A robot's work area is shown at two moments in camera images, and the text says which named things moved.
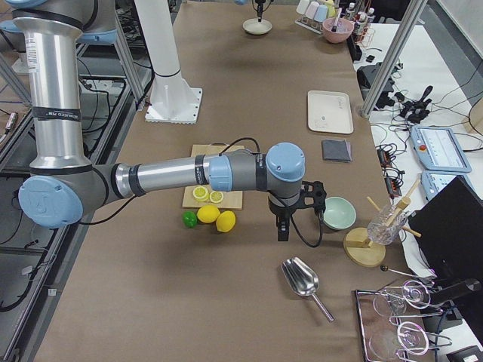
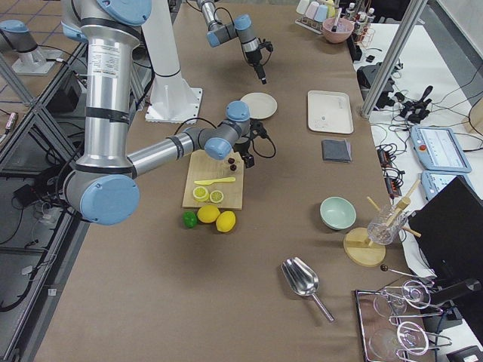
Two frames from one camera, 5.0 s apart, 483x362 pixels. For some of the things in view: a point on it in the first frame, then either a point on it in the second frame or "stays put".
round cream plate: [253, 26] to [260, 105]
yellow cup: [330, 7] stays put
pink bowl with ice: [336, 30] stays put
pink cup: [312, 10] stays put
